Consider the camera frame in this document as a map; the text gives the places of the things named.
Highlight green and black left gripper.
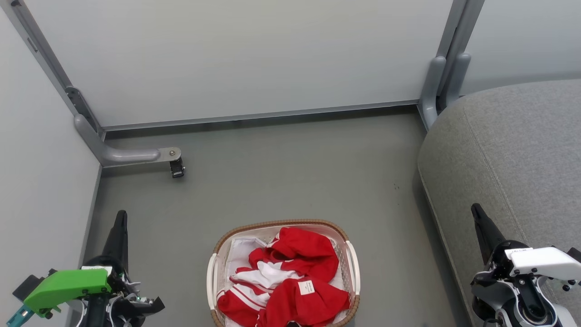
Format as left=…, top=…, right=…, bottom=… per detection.
left=23, top=210, right=138, bottom=318

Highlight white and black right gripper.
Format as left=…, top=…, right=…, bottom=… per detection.
left=470, top=203, right=581, bottom=283

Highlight red and white garment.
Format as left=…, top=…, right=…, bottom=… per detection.
left=217, top=227, right=351, bottom=327

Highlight grey fabric sofa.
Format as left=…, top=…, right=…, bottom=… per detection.
left=418, top=79, right=581, bottom=327

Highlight grey partition foot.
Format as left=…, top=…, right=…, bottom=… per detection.
left=74, top=114, right=182, bottom=168

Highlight white cloth garment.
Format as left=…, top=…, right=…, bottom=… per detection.
left=223, top=236, right=305, bottom=293

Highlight woven laundry basket white handles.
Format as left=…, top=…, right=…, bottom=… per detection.
left=207, top=219, right=362, bottom=327

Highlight grey double partition post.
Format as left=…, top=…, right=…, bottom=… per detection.
left=418, top=0, right=486, bottom=131

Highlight grey partition bottom rail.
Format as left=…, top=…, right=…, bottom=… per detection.
left=101, top=99, right=420, bottom=133

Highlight grey partition post with bracket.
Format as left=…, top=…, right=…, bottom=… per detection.
left=0, top=0, right=106, bottom=139

